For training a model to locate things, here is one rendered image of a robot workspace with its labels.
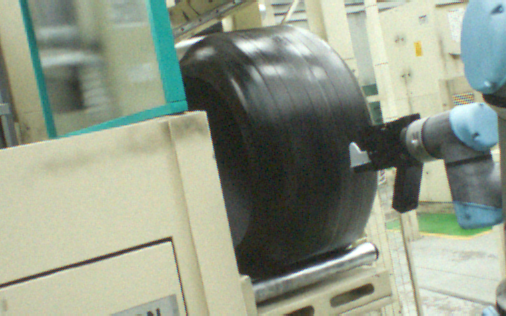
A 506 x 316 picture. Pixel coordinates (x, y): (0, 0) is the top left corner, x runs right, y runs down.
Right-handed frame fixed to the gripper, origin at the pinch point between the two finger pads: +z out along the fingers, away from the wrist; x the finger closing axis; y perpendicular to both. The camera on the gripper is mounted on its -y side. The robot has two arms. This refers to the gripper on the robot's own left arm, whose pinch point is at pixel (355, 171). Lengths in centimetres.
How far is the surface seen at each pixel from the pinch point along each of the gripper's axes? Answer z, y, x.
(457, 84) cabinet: 317, 47, -363
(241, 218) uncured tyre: 50, -4, 2
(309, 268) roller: 15.6, -17.4, 6.6
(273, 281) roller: 15.6, -17.5, 15.8
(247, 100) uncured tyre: 5.3, 18.6, 16.7
